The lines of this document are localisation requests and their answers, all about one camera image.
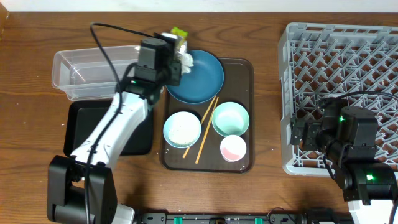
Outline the white tissue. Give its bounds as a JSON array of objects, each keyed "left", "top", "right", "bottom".
[{"left": 178, "top": 45, "right": 193, "bottom": 75}]

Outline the yellow green wrapper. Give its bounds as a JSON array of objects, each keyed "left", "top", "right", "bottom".
[{"left": 170, "top": 27, "right": 188, "bottom": 49}]

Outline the light blue bowl with rice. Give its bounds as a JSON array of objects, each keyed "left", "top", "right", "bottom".
[{"left": 163, "top": 111, "right": 201, "bottom": 149}]

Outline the pink white cup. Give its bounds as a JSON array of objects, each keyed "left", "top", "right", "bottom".
[{"left": 220, "top": 135, "right": 247, "bottom": 162}]

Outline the mint green bowl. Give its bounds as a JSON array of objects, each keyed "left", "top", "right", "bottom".
[{"left": 211, "top": 101, "right": 250, "bottom": 137}]

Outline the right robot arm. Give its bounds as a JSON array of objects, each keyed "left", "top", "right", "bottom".
[{"left": 290, "top": 93, "right": 397, "bottom": 223}]

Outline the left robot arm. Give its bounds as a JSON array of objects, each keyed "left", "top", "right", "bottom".
[{"left": 47, "top": 32, "right": 185, "bottom": 223}]

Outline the grey dishwasher rack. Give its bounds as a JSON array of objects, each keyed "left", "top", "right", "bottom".
[{"left": 278, "top": 22, "right": 397, "bottom": 177}]

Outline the blue plate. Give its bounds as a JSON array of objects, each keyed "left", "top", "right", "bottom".
[{"left": 166, "top": 50, "right": 224, "bottom": 104}]

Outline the clear plastic bin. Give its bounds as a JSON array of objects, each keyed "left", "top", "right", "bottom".
[{"left": 52, "top": 45, "right": 156, "bottom": 101}]

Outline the wooden chopstick right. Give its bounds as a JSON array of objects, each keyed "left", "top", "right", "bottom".
[{"left": 195, "top": 96, "right": 219, "bottom": 164}]

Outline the wooden chopstick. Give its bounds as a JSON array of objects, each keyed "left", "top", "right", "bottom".
[
  {"left": 195, "top": 96, "right": 219, "bottom": 164},
  {"left": 182, "top": 96, "right": 216, "bottom": 159}
]

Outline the brown serving tray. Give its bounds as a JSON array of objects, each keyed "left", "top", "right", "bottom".
[{"left": 160, "top": 50, "right": 254, "bottom": 174}]

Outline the wooden chopstick left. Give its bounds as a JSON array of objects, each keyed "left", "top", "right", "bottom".
[{"left": 182, "top": 96, "right": 216, "bottom": 159}]

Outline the black tray bin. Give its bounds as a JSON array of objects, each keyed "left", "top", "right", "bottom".
[{"left": 63, "top": 99, "right": 154, "bottom": 157}]

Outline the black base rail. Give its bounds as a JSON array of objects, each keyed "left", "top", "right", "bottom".
[{"left": 133, "top": 213, "right": 354, "bottom": 224}]

